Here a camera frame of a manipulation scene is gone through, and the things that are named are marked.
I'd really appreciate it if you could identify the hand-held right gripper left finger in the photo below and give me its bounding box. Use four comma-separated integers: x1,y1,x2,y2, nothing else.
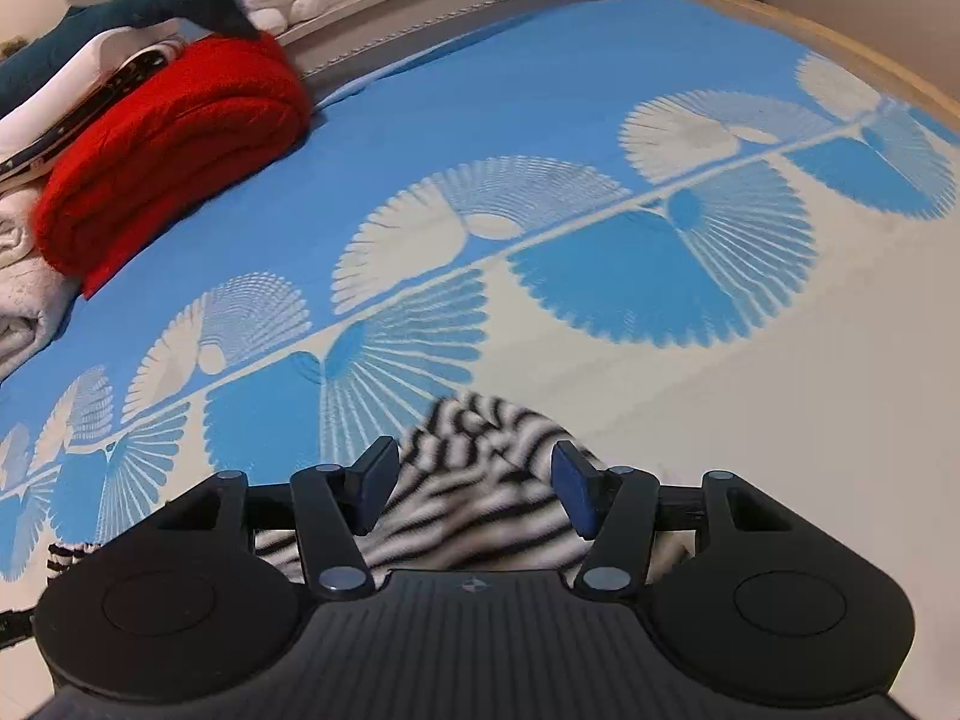
161,436,401,602

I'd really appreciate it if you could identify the blue shark plush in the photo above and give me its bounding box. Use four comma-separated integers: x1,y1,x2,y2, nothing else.
0,0,265,110

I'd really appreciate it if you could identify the white folded quilt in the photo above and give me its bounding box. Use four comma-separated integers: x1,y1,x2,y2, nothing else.
0,187,76,383

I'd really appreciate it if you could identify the dark trimmed folded blanket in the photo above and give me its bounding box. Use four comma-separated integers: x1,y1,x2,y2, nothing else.
0,45,188,188

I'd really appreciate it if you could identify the blue patterned bed sheet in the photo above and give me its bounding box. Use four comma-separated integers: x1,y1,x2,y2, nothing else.
0,0,960,586

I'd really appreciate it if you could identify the white folded pillow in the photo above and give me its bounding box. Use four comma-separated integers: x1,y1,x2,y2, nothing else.
0,26,188,158

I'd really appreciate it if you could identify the red folded blanket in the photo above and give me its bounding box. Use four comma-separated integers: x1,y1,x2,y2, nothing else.
34,34,313,301

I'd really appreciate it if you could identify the striped hooded shirt white vest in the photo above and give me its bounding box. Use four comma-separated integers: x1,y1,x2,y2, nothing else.
46,390,691,593

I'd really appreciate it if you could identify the wooden bed frame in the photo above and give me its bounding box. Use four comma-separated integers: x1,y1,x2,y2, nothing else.
592,0,960,117

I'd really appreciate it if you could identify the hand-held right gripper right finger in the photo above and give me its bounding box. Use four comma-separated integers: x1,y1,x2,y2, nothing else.
551,441,790,602

